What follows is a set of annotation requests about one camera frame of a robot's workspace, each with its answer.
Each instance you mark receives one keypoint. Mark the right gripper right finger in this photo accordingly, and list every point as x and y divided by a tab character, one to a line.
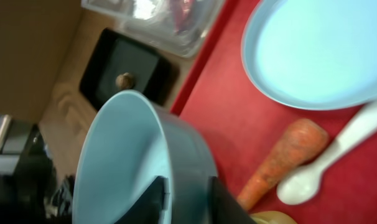
223	208

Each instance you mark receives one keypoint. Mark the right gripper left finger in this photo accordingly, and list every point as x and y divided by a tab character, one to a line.
148	207

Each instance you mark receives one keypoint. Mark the small light blue bowl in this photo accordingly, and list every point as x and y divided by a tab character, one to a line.
130	143

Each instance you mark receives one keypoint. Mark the brown walnut shell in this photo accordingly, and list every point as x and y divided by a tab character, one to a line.
125	81

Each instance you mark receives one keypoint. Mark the white tissue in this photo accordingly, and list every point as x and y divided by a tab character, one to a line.
146	9

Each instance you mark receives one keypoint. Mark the red snack wrapper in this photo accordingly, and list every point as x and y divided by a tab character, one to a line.
181	9

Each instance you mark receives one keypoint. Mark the yellow plastic cup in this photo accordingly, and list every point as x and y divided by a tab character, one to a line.
272	217

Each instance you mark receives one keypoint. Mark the white plastic spoon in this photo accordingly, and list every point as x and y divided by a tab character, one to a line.
303	183

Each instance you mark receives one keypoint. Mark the red serving tray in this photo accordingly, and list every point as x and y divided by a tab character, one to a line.
241	125

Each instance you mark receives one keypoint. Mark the orange carrot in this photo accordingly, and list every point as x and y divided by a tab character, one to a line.
301	141

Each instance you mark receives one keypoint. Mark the black plastic tray bin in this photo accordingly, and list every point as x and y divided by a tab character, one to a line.
114	55

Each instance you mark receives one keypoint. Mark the large light blue plate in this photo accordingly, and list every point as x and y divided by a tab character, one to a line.
313	54

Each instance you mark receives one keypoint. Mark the clear plastic bin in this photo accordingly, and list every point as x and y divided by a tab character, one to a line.
159	31

